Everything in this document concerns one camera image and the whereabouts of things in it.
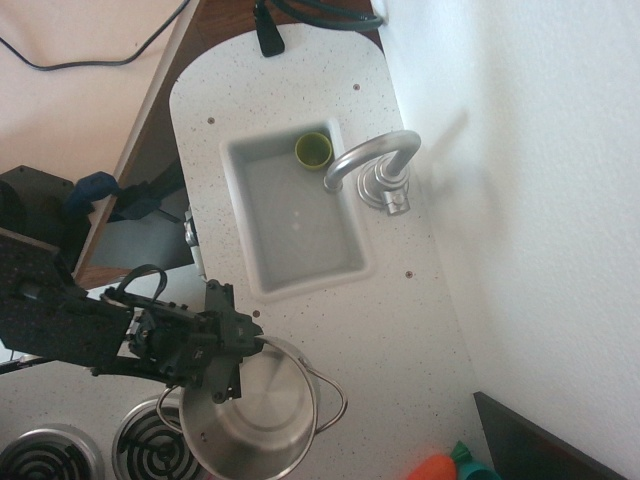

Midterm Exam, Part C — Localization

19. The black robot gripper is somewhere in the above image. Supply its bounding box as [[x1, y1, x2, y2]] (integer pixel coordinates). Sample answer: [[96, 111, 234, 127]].
[[128, 280, 263, 405]]

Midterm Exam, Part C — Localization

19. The stainless steel pot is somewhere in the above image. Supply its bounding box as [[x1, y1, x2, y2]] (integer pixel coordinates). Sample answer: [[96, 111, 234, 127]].
[[155, 336, 348, 479]]

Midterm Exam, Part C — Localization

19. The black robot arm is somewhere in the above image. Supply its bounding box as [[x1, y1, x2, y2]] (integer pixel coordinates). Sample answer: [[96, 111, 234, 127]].
[[1, 230, 263, 404]]

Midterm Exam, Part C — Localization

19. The right black stove burner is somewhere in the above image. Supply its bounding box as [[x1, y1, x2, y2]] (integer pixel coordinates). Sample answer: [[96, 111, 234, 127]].
[[111, 397, 211, 480]]

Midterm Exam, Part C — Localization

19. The black stove burner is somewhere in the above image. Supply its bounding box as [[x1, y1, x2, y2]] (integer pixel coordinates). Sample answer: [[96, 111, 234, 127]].
[[111, 397, 211, 480], [1, 424, 105, 480]]

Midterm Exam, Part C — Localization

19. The grey toy sink basin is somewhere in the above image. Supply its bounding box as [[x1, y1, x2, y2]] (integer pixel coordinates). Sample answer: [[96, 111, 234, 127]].
[[220, 118, 374, 301]]

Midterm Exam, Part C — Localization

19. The white toy kitchen counter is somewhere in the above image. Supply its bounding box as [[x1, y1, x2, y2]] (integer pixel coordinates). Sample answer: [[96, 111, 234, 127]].
[[0, 22, 496, 480]]

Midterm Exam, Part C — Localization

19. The blue cloth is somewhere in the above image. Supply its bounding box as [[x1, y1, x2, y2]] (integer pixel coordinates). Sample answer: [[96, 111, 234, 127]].
[[62, 171, 162, 222]]

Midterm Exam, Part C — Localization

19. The left black stove burner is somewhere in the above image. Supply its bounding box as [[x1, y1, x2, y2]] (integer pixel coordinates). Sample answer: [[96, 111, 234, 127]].
[[1, 424, 105, 480]]

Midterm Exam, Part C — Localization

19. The green plastic cup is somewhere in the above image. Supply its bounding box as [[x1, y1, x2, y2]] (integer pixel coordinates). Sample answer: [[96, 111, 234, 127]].
[[294, 132, 333, 171]]

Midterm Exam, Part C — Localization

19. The silver toy faucet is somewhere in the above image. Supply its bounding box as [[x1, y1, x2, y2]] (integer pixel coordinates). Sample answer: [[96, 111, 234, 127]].
[[323, 130, 421, 216]]

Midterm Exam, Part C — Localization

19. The orange toy carrot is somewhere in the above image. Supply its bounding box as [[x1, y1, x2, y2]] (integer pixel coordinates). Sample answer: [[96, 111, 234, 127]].
[[406, 454, 457, 480]]

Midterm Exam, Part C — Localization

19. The black box on floor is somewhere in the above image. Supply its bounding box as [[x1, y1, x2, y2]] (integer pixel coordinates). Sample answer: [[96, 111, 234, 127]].
[[1, 165, 94, 271]]

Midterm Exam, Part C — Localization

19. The teal plastic toy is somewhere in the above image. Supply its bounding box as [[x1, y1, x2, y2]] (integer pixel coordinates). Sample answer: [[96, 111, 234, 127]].
[[450, 441, 501, 480]]

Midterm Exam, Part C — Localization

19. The dark brown board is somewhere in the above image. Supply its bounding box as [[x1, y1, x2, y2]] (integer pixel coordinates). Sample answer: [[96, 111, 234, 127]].
[[473, 391, 623, 480]]

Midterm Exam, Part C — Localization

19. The black strap clip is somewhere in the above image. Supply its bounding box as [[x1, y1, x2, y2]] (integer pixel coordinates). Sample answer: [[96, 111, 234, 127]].
[[253, 1, 285, 58]]

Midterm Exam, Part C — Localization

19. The black cable on floor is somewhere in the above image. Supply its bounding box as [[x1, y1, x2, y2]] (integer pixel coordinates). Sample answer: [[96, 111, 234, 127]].
[[0, 0, 192, 73]]

